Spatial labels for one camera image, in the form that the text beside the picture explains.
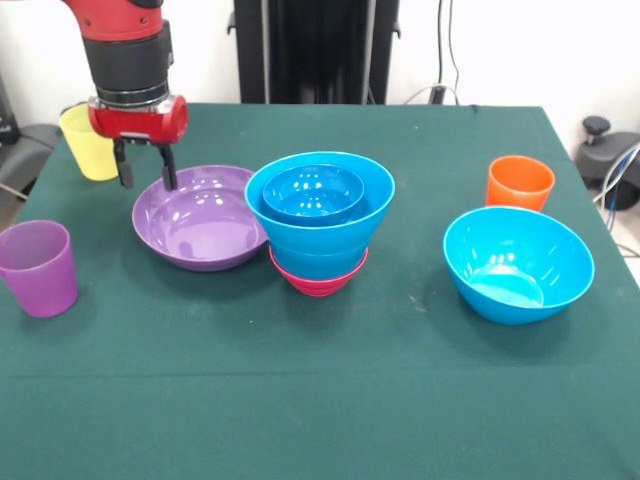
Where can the dark grey chair base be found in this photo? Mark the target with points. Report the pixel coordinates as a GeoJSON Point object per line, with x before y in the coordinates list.
{"type": "Point", "coordinates": [605, 160]}

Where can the yellow cup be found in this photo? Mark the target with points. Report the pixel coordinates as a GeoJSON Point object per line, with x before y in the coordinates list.
{"type": "Point", "coordinates": [92, 155]}

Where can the dark green tablecloth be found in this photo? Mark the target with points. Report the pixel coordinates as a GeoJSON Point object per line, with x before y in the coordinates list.
{"type": "Point", "coordinates": [310, 380]}

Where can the purple cup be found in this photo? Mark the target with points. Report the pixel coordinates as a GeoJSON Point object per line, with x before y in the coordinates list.
{"type": "Point", "coordinates": [40, 275]}

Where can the black power plug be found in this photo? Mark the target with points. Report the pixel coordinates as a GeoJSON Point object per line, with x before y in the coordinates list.
{"type": "Point", "coordinates": [438, 94]}

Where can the small dark blue bowl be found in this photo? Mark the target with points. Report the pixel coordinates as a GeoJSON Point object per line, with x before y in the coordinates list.
{"type": "Point", "coordinates": [312, 195]}

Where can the orange cup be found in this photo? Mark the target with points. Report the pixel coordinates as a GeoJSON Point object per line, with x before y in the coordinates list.
{"type": "Point", "coordinates": [520, 187]}

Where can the grey padded chair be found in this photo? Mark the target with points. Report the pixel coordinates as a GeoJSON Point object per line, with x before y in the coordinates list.
{"type": "Point", "coordinates": [22, 150]}

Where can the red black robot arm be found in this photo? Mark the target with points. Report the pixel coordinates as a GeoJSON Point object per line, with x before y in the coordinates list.
{"type": "Point", "coordinates": [125, 55]}

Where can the small red bowl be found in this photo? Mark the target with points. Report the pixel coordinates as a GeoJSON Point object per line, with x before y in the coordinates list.
{"type": "Point", "coordinates": [315, 285]}

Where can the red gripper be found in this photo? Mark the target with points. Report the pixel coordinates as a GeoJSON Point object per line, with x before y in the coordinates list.
{"type": "Point", "coordinates": [140, 125]}

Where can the wide purple bowl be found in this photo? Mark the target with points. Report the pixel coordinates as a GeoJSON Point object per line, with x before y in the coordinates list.
{"type": "Point", "coordinates": [200, 225]}

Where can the large blue bowl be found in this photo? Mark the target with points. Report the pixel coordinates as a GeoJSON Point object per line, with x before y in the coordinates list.
{"type": "Point", "coordinates": [320, 235]}
{"type": "Point", "coordinates": [517, 270]}

